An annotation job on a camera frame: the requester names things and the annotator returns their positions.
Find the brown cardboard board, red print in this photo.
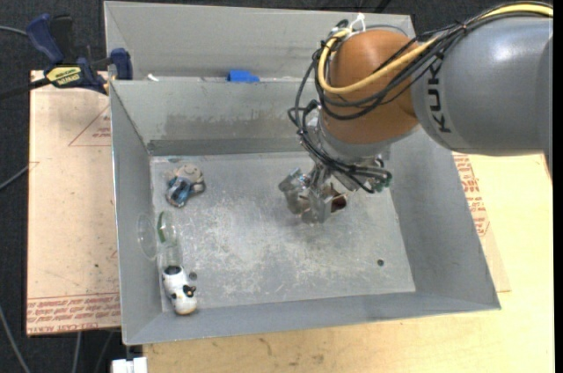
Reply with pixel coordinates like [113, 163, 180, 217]
[26, 69, 512, 338]

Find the clear plastic cup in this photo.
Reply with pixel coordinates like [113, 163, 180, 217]
[136, 212, 160, 262]

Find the blue block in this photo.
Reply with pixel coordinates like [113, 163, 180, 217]
[226, 69, 261, 84]

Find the grey metal bin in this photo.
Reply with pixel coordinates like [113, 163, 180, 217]
[103, 0, 502, 347]

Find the clear glass with green rim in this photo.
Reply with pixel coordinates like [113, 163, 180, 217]
[157, 210, 184, 269]

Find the beige and blue toy figure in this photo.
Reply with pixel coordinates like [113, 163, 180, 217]
[165, 163, 208, 208]

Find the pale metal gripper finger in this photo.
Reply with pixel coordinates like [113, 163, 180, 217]
[301, 190, 333, 225]
[278, 167, 310, 215]

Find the white and black toy cow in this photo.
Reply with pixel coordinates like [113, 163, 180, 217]
[160, 264, 199, 317]

